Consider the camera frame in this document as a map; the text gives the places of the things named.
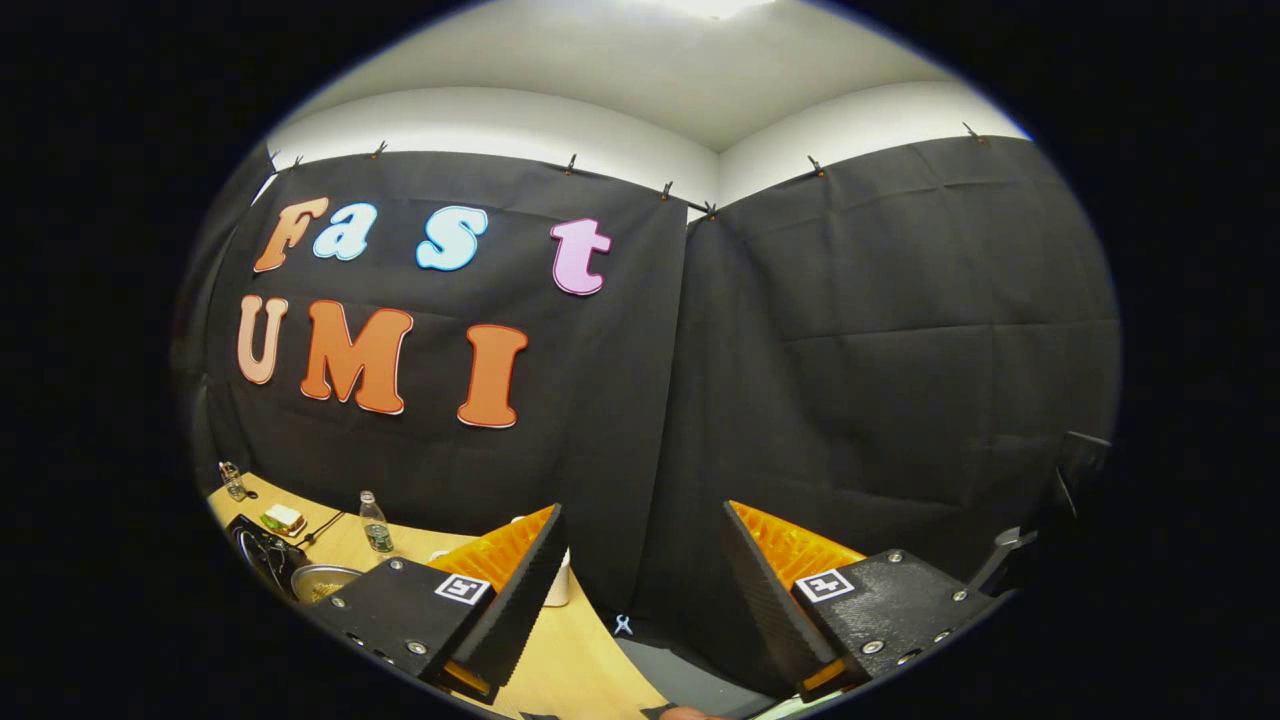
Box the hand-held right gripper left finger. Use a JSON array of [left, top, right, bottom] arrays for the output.
[[305, 503, 566, 705]]

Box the steel pot with black handle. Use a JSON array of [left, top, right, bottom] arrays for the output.
[[290, 564, 366, 605]]

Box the clear plastic water bottle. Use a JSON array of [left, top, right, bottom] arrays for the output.
[[359, 490, 394, 554]]

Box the large ceiling light panel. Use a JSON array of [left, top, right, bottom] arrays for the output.
[[640, 0, 776, 19]]

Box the black backdrop cloth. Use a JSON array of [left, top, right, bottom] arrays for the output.
[[170, 135, 1121, 716]]

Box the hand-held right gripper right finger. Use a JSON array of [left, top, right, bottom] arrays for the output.
[[722, 500, 1006, 701]]

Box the row of cloth clips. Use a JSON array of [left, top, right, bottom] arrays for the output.
[[262, 122, 986, 219]]

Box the white toaster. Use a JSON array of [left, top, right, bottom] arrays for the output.
[[508, 514, 572, 608]]

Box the dark metal stand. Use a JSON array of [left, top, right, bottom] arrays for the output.
[[968, 430, 1113, 598]]

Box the black cable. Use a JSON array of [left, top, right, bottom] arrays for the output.
[[295, 510, 346, 549]]

